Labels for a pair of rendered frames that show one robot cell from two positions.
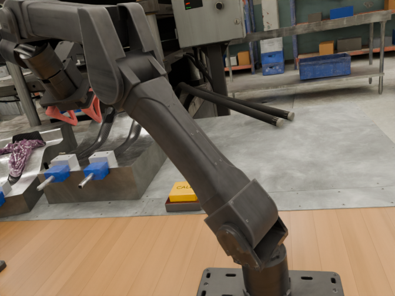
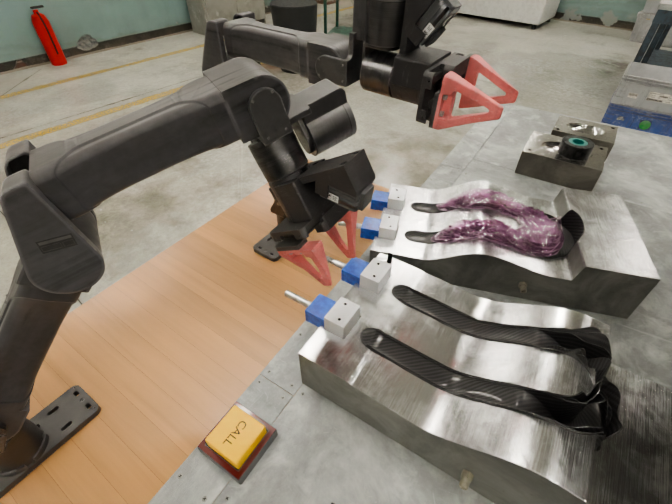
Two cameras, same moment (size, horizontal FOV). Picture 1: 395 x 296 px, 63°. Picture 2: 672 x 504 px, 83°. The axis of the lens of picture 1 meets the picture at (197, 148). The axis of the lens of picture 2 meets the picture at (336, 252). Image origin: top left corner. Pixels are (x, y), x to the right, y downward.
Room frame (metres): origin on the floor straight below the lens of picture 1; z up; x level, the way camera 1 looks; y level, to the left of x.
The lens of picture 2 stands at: (0.84, -0.12, 1.38)
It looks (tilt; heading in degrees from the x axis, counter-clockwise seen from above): 43 degrees down; 108
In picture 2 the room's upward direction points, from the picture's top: straight up
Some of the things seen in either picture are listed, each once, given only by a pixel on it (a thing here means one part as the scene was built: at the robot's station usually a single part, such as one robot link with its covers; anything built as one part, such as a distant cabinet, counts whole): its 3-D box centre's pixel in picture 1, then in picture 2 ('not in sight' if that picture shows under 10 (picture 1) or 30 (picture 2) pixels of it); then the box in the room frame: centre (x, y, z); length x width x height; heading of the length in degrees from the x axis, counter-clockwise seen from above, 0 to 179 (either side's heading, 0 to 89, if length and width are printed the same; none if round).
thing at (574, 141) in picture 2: not in sight; (575, 147); (1.17, 0.98, 0.89); 0.08 x 0.08 x 0.04
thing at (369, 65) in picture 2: not in sight; (385, 68); (0.73, 0.45, 1.21); 0.07 x 0.06 x 0.07; 163
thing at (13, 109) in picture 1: (16, 103); not in sight; (5.73, 2.99, 0.42); 0.60 x 0.42 x 0.33; 61
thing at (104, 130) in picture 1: (115, 128); (488, 347); (0.95, 0.24, 0.92); 0.35 x 0.16 x 0.09; 165
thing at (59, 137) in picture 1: (13, 164); (495, 231); (0.98, 0.59, 0.86); 0.50 x 0.26 x 0.11; 2
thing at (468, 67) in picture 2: not in sight; (478, 91); (0.86, 0.43, 1.20); 0.09 x 0.07 x 0.07; 163
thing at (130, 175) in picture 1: (124, 140); (487, 376); (0.96, 0.22, 0.87); 0.50 x 0.26 x 0.14; 165
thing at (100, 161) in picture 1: (94, 172); (317, 309); (0.69, 0.25, 0.89); 0.13 x 0.05 x 0.05; 165
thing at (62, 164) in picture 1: (55, 175); (352, 270); (0.72, 0.35, 0.89); 0.13 x 0.05 x 0.05; 165
